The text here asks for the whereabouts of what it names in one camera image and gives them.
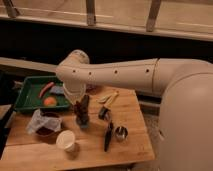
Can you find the green plastic tray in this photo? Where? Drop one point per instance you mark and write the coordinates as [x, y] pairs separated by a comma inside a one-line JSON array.
[[29, 100]]

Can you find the dark grapes bunch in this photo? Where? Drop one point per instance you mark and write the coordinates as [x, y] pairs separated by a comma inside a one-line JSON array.
[[81, 113]]

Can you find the white paper cup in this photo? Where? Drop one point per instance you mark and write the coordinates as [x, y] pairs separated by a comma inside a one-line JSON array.
[[66, 141]]

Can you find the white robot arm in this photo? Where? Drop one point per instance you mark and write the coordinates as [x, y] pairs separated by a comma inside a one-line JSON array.
[[186, 111]]

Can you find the red sausage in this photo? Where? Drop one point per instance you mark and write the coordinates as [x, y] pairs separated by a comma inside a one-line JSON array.
[[45, 88]]

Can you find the small metal cup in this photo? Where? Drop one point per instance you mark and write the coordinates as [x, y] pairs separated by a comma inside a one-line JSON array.
[[121, 133]]

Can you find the blue sponge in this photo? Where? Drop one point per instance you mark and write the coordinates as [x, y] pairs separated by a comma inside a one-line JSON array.
[[57, 90]]

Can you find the orange fruit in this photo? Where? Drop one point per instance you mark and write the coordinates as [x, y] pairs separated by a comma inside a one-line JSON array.
[[50, 101]]

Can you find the yellow banana peel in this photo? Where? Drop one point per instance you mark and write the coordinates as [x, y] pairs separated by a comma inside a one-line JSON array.
[[108, 99]]

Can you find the blue plastic cup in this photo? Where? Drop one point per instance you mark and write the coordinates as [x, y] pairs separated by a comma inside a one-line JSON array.
[[83, 126]]

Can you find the crumpled plastic bag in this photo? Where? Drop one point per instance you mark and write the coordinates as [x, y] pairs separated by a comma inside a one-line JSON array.
[[40, 119]]

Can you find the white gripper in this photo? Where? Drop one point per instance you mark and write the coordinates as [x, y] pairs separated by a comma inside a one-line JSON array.
[[74, 92]]

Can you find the purple bowl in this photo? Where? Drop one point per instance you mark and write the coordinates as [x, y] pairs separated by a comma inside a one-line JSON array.
[[91, 88]]

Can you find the dark brown bowl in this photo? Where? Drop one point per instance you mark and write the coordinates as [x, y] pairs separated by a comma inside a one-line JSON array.
[[45, 130]]

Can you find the black rectangular block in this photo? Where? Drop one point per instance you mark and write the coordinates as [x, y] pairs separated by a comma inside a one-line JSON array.
[[85, 101]]

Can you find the wooden table board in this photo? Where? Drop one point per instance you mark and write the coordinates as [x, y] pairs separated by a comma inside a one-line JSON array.
[[24, 152]]

